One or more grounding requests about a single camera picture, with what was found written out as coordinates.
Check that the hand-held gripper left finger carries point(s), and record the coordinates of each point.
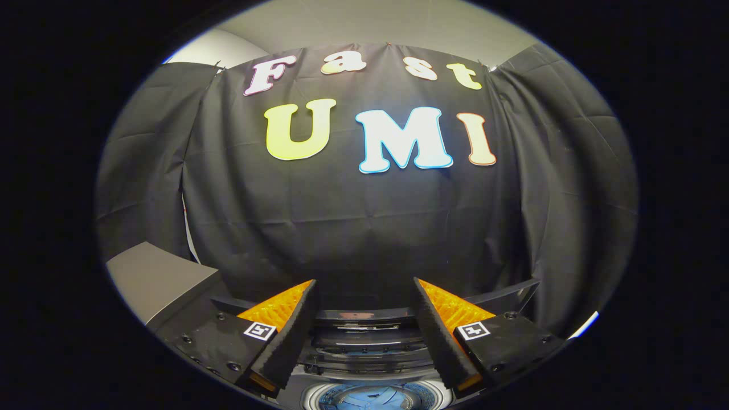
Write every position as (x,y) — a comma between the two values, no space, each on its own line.
(290,336)

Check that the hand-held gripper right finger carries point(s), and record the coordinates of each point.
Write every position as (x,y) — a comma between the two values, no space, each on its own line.
(438,336)

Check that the dark grey washing machine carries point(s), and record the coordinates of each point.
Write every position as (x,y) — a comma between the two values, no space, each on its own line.
(310,401)

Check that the tinted washing machine lid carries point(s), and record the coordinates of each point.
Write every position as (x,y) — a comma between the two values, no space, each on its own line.
(370,316)

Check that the light blue polo shirt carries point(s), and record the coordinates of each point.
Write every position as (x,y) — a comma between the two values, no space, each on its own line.
(370,398)

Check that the white board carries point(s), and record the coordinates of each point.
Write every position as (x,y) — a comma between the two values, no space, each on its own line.
(584,326)

